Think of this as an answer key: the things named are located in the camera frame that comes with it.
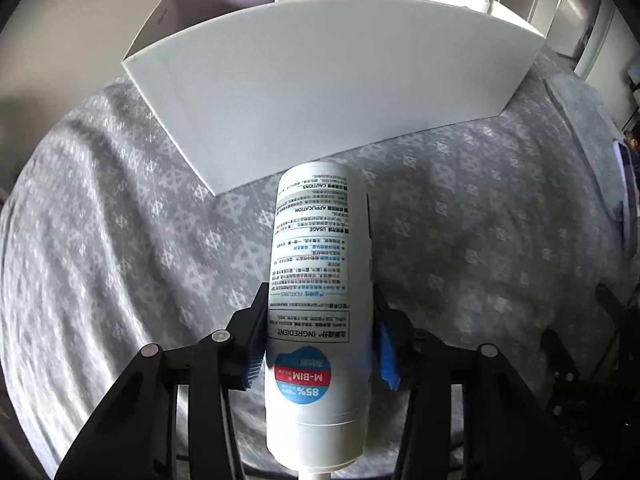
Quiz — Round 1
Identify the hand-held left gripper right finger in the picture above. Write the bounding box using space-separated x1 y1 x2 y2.
370 282 581 480

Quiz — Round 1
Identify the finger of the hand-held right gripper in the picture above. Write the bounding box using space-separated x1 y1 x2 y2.
596 284 640 356
542 329 583 386

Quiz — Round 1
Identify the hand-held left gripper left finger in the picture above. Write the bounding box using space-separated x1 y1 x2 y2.
54 282 271 480

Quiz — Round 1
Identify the white blue labelled spray bottle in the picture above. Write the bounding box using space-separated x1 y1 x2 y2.
265 161 375 480

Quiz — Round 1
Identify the white cardboard box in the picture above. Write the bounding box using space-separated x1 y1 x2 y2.
121 0 546 198

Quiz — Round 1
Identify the dark item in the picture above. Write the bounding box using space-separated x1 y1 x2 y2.
620 105 640 156

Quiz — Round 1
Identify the grey pillow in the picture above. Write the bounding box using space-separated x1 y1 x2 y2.
545 72 632 221

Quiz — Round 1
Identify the grey printed blanket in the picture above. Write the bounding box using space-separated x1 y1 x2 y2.
0 50 640 480

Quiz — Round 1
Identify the white cabinet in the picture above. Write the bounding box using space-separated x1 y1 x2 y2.
492 0 640 76

